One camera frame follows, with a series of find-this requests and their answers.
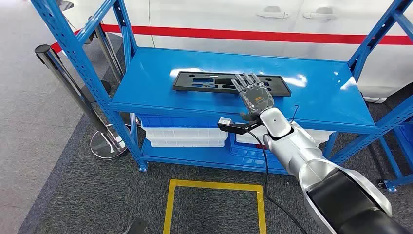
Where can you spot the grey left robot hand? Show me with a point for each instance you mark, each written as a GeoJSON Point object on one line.
{"type": "Point", "coordinates": [137, 227]}

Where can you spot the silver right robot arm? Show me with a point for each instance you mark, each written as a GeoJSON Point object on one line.
{"type": "Point", "coordinates": [290, 145]}

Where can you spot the white car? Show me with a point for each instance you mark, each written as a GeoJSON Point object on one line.
{"type": "Point", "coordinates": [226, 16]}

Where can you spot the dark car side mirror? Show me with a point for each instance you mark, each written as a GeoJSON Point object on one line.
{"type": "Point", "coordinates": [64, 5]}

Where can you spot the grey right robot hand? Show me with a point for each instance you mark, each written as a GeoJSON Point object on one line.
{"type": "Point", "coordinates": [256, 97]}

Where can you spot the white plastic crate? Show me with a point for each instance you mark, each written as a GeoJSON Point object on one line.
{"type": "Point", "coordinates": [248, 139]}
{"type": "Point", "coordinates": [184, 133]}
{"type": "Point", "coordinates": [184, 143]}

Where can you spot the red barrier belt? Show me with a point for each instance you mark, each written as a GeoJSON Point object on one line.
{"type": "Point", "coordinates": [226, 34]}

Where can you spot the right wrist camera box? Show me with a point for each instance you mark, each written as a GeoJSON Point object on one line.
{"type": "Point", "coordinates": [225, 121]}

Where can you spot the blue metal shelf rack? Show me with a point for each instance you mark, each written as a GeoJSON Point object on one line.
{"type": "Point", "coordinates": [145, 80]}
{"type": "Point", "coordinates": [398, 185]}

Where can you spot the chrome stanchion post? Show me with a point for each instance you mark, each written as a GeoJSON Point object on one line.
{"type": "Point", "coordinates": [105, 48]}
{"type": "Point", "coordinates": [55, 64]}

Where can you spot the long black plastic part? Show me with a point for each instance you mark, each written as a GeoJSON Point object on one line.
{"type": "Point", "coordinates": [184, 79]}

